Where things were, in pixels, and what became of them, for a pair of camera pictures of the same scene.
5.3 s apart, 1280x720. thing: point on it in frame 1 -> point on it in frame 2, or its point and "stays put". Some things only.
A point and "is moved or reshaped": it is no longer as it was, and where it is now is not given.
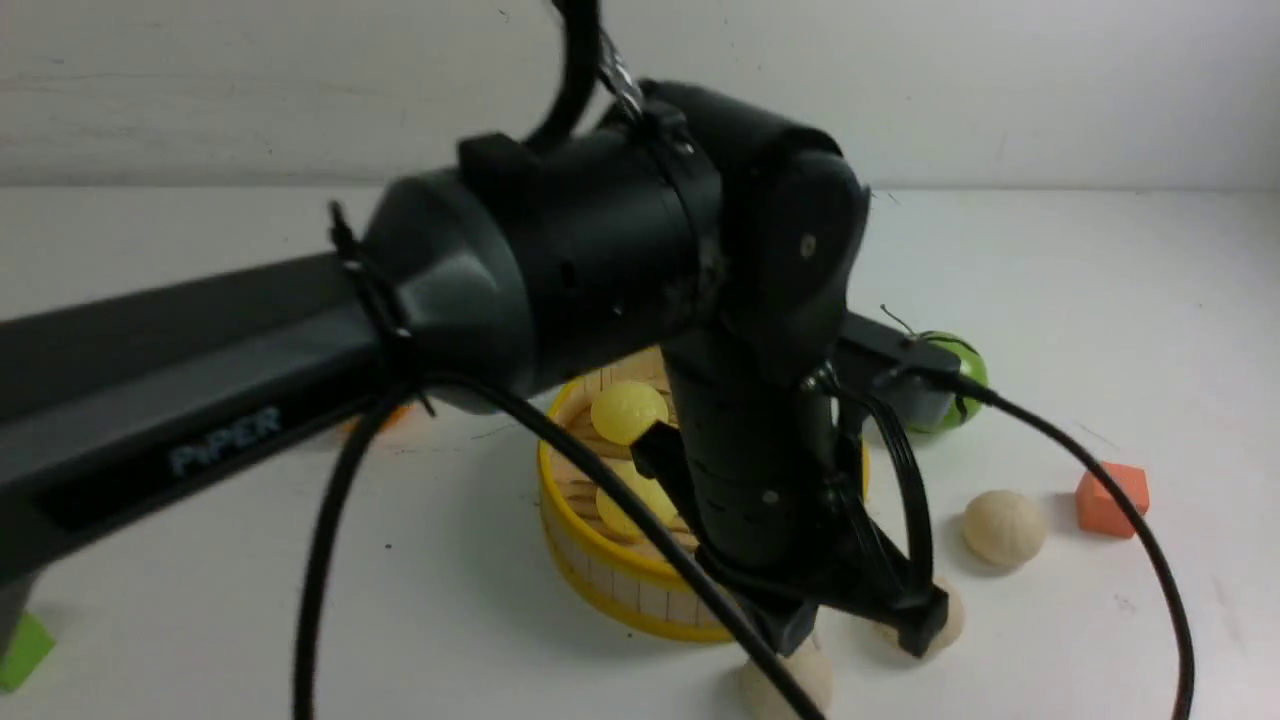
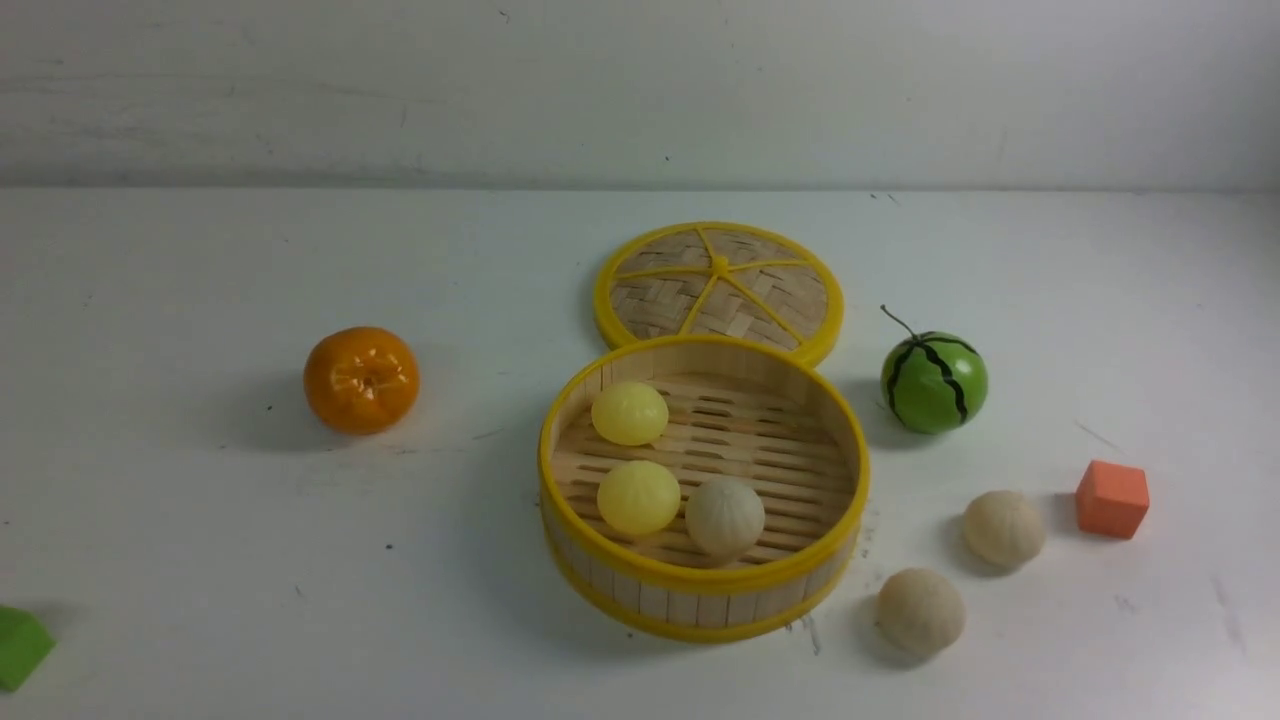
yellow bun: (644, 489) stays put
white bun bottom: (808, 670) is moved or reshaped
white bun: (1004, 529) stays put
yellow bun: (621, 412) stays put
